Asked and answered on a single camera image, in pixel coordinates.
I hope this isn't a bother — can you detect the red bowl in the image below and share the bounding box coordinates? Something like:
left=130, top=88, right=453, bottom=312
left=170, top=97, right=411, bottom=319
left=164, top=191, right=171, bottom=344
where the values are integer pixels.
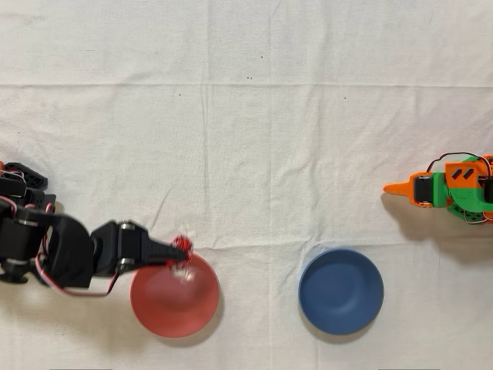
left=129, top=250, right=221, bottom=339

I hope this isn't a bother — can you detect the orange arm servo cable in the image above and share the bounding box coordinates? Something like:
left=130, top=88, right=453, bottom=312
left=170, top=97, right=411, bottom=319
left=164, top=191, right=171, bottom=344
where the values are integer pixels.
left=425, top=153, right=485, bottom=173

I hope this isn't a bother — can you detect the red candy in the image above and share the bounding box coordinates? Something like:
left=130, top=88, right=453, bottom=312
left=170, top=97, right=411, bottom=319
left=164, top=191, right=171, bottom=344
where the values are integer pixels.
left=166, top=225, right=198, bottom=284

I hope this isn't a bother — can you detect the blue bowl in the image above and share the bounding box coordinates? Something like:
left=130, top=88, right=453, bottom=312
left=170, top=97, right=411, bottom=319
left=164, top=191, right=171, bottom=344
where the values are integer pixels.
left=297, top=247, right=385, bottom=335

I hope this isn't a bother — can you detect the white tablecloth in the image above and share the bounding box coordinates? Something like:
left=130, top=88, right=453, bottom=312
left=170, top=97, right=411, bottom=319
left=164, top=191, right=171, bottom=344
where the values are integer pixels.
left=0, top=0, right=493, bottom=370

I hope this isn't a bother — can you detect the black arm servo cable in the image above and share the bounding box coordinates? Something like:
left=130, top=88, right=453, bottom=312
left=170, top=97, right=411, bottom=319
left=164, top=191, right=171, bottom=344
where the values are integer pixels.
left=35, top=254, right=119, bottom=298

